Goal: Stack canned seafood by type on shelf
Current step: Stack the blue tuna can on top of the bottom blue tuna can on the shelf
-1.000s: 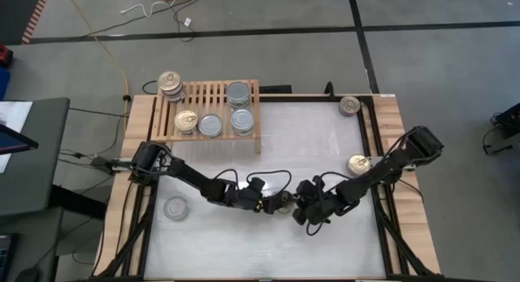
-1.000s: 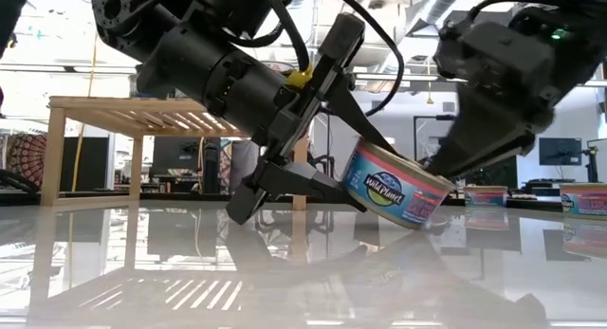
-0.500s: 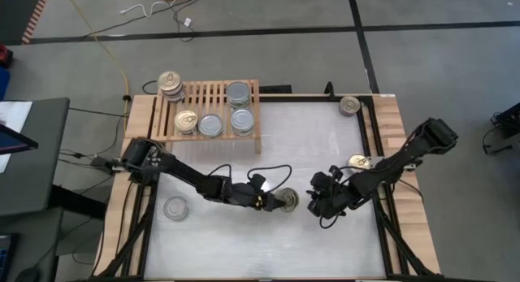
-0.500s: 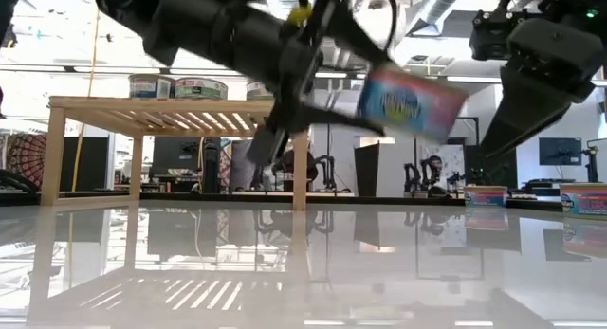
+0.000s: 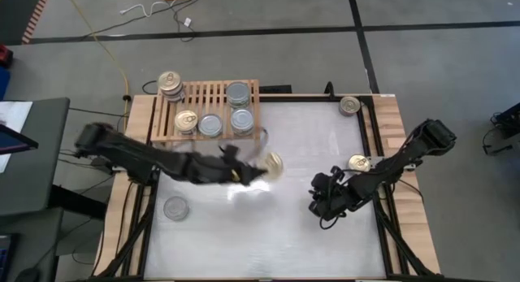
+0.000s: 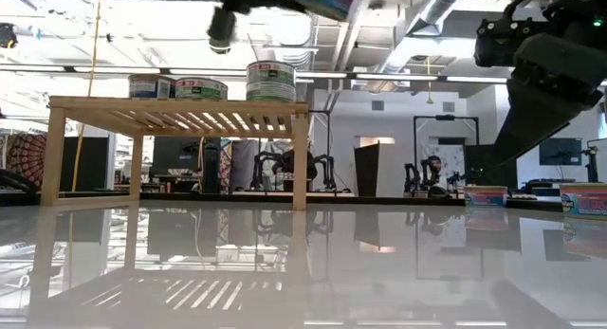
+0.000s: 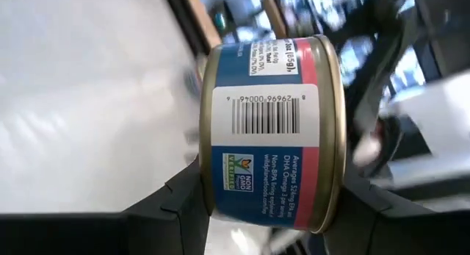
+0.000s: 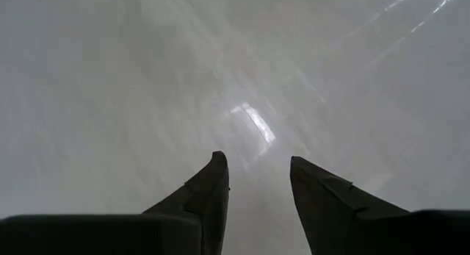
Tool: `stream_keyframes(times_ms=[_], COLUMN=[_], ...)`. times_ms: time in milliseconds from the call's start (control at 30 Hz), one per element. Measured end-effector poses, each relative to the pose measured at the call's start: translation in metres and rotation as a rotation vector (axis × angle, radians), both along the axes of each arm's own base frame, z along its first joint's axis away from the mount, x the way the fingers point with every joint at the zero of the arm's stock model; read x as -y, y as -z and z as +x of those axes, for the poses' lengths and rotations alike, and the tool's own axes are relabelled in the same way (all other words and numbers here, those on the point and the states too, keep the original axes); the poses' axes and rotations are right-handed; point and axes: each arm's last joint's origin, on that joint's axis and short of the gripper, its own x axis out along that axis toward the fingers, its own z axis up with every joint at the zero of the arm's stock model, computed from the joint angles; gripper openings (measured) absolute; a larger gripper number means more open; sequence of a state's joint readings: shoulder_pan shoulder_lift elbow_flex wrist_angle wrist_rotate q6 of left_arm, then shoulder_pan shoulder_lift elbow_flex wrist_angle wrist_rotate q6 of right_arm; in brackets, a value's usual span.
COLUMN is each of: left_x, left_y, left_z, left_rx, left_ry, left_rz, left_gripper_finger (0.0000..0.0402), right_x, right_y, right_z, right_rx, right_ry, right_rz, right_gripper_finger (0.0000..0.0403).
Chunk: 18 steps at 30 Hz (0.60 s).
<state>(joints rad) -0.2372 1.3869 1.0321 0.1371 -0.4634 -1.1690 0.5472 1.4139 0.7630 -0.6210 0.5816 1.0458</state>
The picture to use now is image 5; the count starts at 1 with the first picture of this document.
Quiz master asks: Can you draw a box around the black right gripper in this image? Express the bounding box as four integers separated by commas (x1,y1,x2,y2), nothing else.
307,166,355,231

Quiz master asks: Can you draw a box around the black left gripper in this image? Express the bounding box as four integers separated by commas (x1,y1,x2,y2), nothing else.
209,145,270,186

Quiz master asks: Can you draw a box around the wooden slatted shelf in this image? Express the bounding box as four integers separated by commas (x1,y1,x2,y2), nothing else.
149,78,262,157

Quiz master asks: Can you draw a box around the black flat block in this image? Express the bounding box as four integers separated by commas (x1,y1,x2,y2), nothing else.
258,85,293,95

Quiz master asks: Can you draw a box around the black floor tape line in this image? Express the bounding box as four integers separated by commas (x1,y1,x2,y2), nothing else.
344,0,381,94
28,20,520,46

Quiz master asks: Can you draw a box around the grey desk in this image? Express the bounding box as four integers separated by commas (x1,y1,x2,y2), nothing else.
0,97,71,216

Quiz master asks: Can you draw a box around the black monitor blue screen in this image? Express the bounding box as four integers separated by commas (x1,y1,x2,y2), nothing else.
0,123,40,155

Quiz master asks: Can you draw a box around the white paper sheet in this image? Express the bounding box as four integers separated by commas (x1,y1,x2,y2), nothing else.
0,101,33,173

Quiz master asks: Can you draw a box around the dark laptop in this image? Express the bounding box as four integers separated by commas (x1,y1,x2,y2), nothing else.
0,232,20,282

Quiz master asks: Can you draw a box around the blue object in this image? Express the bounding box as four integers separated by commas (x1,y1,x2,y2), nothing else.
0,67,11,101

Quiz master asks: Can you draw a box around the red object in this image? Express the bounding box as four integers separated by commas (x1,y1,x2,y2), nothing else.
0,45,14,68

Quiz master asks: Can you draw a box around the dark mat orange striped edge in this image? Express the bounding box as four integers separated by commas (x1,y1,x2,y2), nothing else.
0,0,53,46

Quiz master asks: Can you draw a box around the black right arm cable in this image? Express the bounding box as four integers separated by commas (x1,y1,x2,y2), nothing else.
318,166,347,232

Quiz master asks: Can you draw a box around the black cable loop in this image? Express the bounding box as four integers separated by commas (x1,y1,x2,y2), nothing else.
141,80,160,96

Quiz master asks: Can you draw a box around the yellow hanging cable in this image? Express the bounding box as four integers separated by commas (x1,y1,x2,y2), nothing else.
63,0,132,112

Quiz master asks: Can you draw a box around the black floor cable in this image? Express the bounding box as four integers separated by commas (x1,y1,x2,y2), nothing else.
80,0,204,43

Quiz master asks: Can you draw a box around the black device with cables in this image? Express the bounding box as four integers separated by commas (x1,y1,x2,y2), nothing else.
482,102,520,156

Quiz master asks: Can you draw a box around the white floor cable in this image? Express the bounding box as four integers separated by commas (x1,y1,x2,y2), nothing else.
119,1,170,18

